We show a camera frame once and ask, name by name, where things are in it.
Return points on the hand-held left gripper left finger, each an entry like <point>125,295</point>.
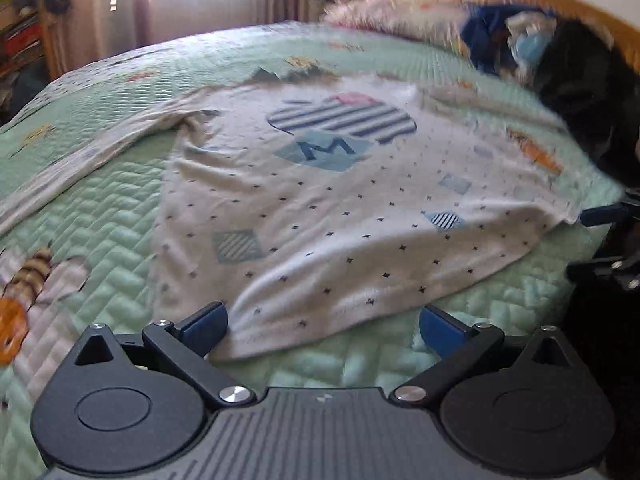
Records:
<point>205,327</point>

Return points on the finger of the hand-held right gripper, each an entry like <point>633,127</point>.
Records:
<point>605,215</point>
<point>600,270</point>

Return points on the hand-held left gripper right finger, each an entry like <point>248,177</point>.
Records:
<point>440,330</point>

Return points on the white star-print shirt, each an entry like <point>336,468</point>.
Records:
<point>350,220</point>

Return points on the white and light blue clothes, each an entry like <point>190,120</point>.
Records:
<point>530,42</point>

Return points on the black garment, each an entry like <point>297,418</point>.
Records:
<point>585,80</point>

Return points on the green quilted bee bedspread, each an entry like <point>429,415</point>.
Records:
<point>100,195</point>

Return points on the floral pillow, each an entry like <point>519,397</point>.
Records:
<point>390,17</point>

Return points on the wooden bookshelf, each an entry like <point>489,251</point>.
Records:
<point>25,35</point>

